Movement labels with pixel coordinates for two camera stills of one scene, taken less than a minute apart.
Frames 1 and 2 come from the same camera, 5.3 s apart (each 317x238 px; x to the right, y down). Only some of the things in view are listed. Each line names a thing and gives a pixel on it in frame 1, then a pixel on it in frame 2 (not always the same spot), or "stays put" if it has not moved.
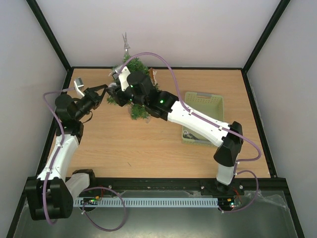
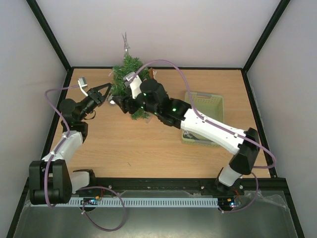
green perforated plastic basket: (210, 105) stays put
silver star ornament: (126, 46) stays put
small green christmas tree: (134, 65) stays put
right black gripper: (116, 92) to (126, 103)
